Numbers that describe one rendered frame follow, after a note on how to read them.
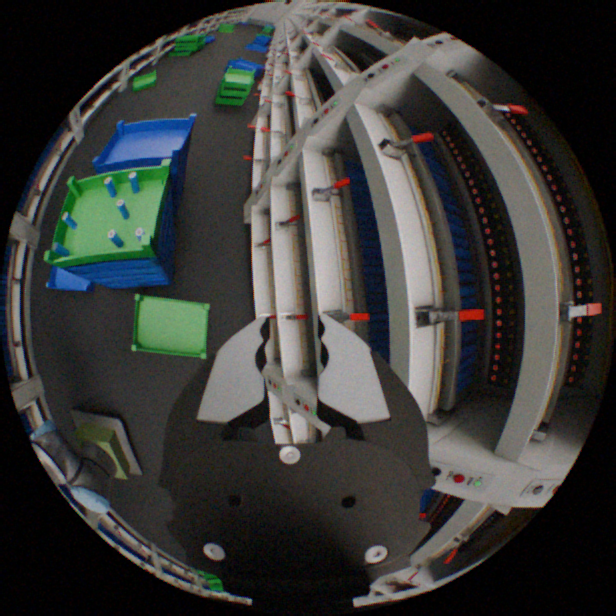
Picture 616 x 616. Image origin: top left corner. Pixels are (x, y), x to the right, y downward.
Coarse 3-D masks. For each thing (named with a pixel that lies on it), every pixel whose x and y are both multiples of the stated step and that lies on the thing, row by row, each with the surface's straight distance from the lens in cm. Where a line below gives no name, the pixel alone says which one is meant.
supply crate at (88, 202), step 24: (144, 168) 52; (168, 168) 48; (72, 192) 62; (96, 192) 61; (120, 192) 56; (144, 192) 53; (72, 216) 62; (96, 216) 56; (120, 216) 52; (144, 216) 50; (72, 240) 58; (96, 240) 53; (144, 240) 38; (72, 264) 54
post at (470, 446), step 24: (312, 384) 54; (480, 408) 42; (504, 408) 43; (576, 408) 48; (456, 432) 35; (480, 432) 35; (576, 432) 42; (432, 456) 33; (456, 456) 31; (480, 456) 31; (552, 456) 35; (576, 456) 37; (504, 480) 34; (528, 480) 35; (504, 504) 39; (528, 504) 40
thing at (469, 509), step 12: (468, 504) 41; (480, 504) 39; (492, 504) 39; (456, 516) 45; (468, 516) 43; (444, 528) 50; (456, 528) 48; (432, 540) 57; (444, 540) 54; (420, 552) 67; (432, 552) 62; (432, 564) 97; (408, 576) 94
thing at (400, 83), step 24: (408, 48) 54; (432, 48) 51; (456, 48) 49; (408, 72) 47; (480, 72) 53; (504, 72) 56; (336, 96) 55; (408, 96) 50; (432, 96) 51; (504, 96) 59; (528, 96) 64; (312, 120) 58; (336, 120) 50; (432, 120) 56; (456, 120) 58; (288, 144) 66; (288, 168) 62; (264, 192) 73
